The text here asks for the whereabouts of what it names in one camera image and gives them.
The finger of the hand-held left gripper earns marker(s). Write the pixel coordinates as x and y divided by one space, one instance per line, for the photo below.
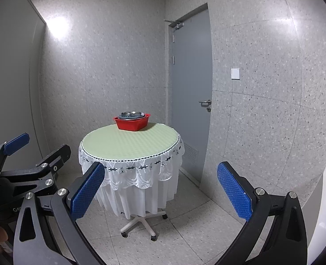
55 156
16 143

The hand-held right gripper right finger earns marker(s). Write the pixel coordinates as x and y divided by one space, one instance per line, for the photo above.
234 190

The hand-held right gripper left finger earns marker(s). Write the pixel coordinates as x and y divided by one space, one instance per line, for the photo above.
87 190

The red plastic basin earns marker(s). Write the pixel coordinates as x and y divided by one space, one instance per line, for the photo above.
129 124

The steel bowl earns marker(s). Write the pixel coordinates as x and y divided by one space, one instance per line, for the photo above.
131 114

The door vent grille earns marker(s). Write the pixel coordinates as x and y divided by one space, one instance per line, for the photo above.
190 154

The white wheeled table base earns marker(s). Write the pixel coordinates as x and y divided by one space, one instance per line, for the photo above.
139 222

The grey door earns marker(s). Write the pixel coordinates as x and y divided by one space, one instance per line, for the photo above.
190 74

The metal door closer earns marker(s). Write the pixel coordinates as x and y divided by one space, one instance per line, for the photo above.
178 24

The white wall switch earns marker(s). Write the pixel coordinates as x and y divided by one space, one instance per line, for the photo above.
235 73

